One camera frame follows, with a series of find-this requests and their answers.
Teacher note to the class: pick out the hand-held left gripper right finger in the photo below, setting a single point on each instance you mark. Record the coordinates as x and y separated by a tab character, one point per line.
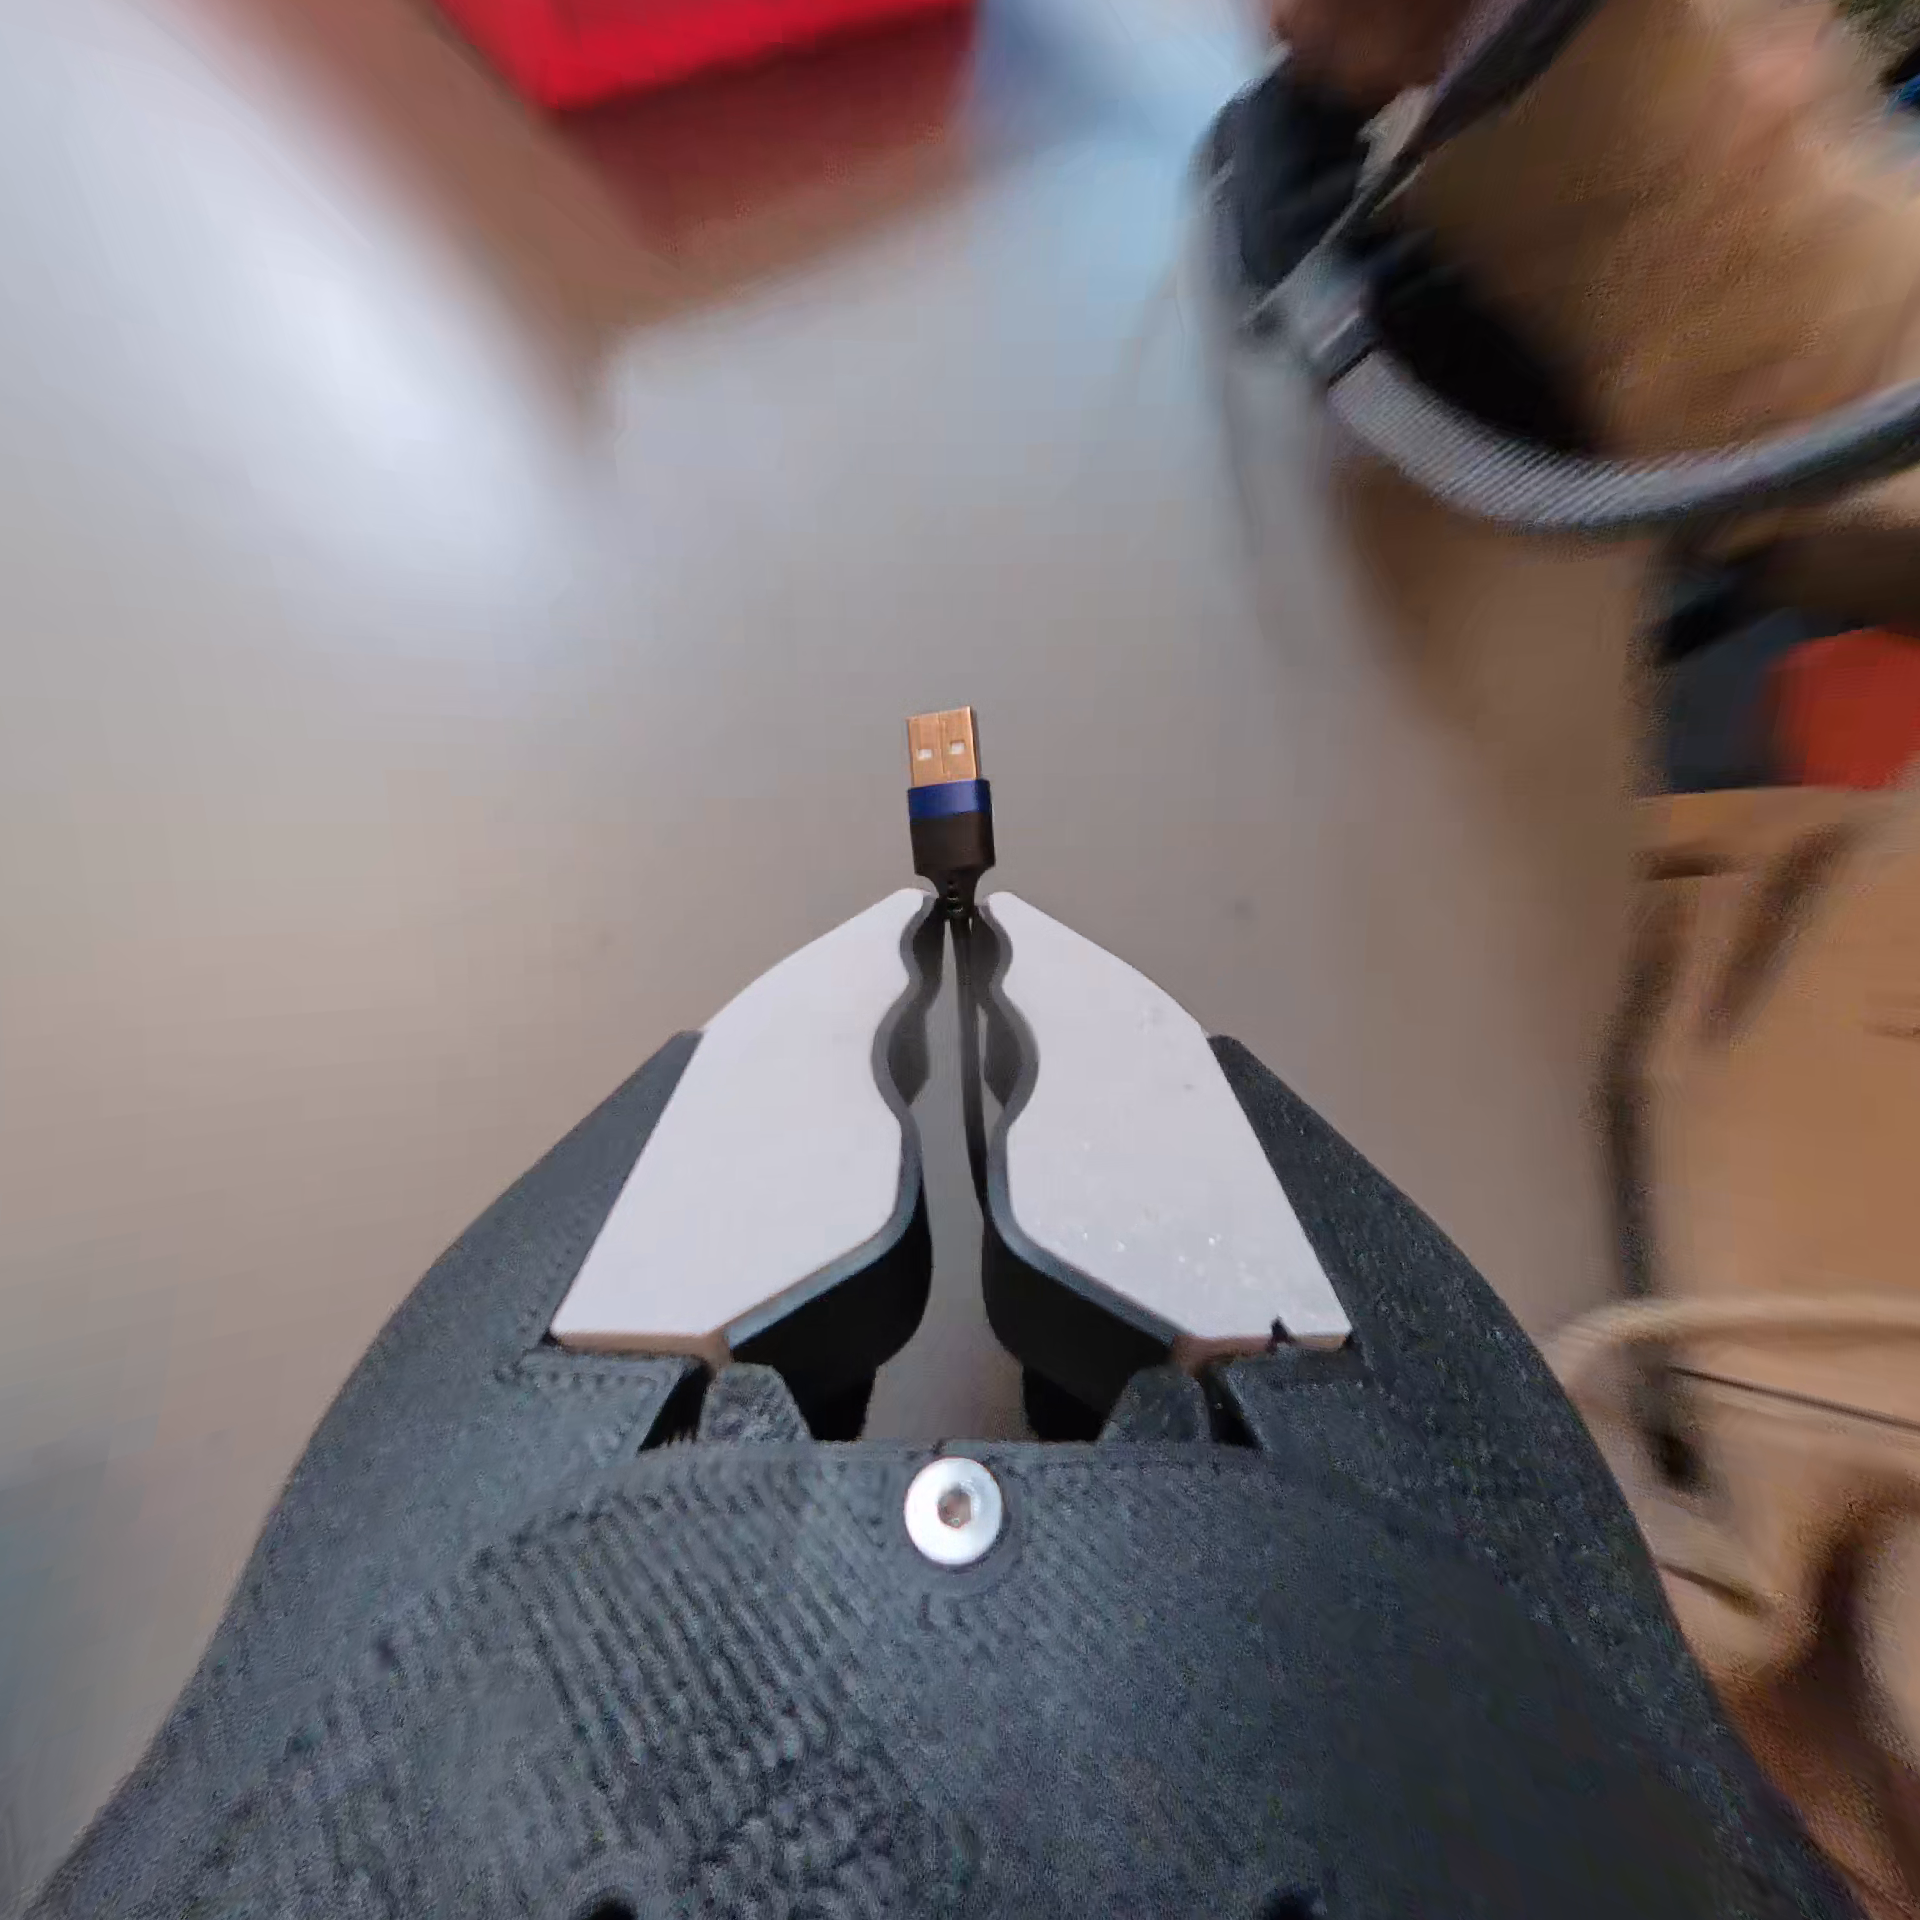
1167	1171

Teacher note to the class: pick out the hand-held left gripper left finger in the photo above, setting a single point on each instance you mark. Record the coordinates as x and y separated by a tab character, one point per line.
737	1171

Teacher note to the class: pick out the red plastic bin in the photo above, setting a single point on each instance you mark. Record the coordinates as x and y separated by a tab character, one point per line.
672	48

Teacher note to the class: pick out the red tote bag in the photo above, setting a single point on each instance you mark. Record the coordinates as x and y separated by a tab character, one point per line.
1854	705

